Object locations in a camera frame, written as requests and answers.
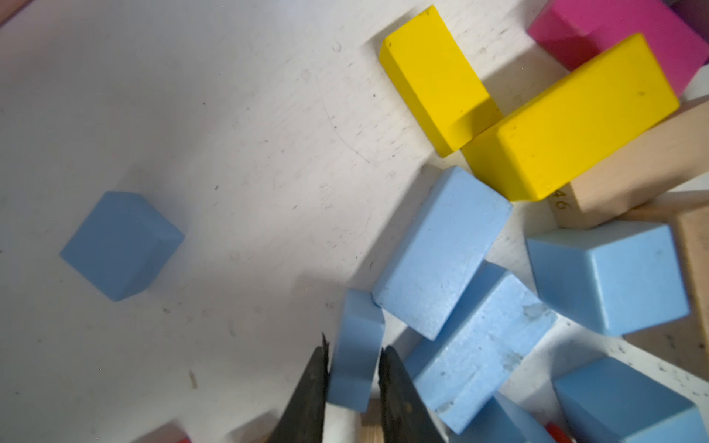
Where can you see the long blue block lower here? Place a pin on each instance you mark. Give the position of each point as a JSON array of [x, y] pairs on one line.
[[496, 324]]

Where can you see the pale wood block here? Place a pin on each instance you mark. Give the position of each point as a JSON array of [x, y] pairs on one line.
[[667, 155]]

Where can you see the long light blue block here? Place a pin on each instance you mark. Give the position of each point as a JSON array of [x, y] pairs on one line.
[[441, 251]]

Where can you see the blue block bottom middle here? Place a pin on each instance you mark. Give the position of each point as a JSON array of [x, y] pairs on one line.
[[502, 420]]

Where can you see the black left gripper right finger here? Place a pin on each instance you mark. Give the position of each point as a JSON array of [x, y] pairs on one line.
[[404, 416]]

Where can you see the natural wood block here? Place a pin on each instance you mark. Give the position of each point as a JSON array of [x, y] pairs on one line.
[[683, 342]]

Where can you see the blue cube block right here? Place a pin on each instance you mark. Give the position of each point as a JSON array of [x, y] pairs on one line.
[[615, 279]]

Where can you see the red cube block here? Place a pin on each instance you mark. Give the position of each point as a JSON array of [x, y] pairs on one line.
[[557, 433]]

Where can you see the yellow striped block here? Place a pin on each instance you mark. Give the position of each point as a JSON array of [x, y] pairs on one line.
[[573, 125]]

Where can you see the blue block bottom right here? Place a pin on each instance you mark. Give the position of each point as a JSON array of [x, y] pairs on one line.
[[608, 401]]

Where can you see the small yellow block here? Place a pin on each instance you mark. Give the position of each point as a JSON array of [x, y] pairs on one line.
[[437, 83]]

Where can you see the magenta rectangular block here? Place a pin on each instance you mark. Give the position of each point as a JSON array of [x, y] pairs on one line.
[[573, 32]]

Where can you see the thin blue block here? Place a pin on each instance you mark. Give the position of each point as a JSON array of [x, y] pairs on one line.
[[356, 352]]

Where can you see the blue cube block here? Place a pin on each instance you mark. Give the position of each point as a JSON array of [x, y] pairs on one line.
[[122, 245], [615, 279]]

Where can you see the blue cube block left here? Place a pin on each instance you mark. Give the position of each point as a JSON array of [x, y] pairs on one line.
[[122, 245]]

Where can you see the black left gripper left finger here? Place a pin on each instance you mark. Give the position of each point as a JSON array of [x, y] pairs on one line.
[[304, 416]]

